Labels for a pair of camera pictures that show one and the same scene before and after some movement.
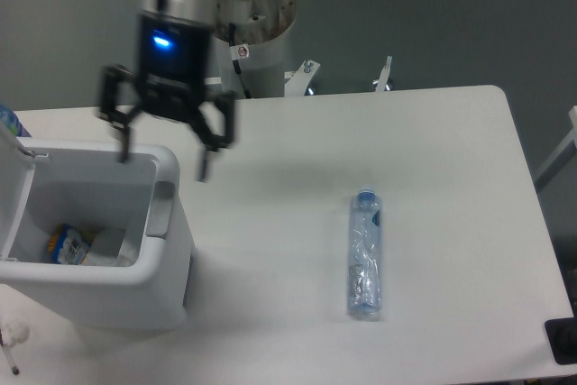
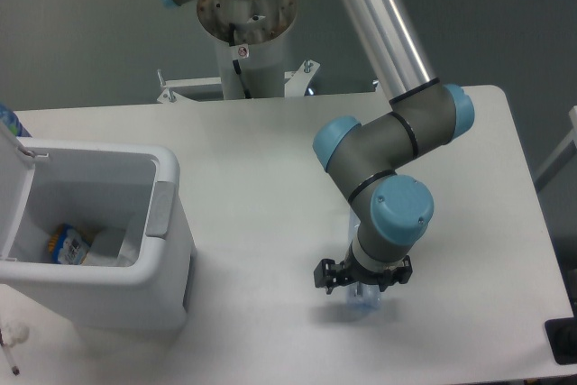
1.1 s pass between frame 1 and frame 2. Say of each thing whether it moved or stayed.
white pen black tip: stayed
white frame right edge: stayed
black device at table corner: stayed
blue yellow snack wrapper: stayed
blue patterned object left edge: stayed
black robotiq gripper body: moved
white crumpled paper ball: stayed
